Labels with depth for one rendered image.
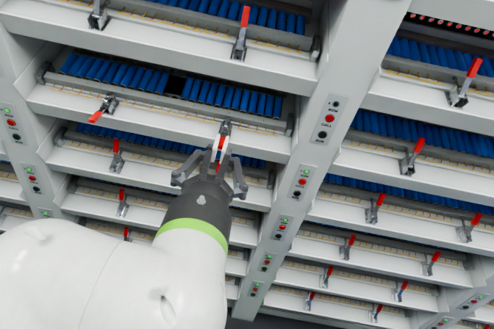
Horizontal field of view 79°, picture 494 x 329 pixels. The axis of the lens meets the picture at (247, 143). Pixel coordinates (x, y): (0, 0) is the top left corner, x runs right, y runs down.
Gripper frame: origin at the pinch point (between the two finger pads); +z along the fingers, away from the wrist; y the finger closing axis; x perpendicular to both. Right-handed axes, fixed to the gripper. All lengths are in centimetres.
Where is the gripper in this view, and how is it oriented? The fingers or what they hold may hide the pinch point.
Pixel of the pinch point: (220, 148)
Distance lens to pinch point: 61.3
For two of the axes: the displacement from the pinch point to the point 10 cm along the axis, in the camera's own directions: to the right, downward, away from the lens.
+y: 9.8, 2.0, 0.4
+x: 2.0, -8.6, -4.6
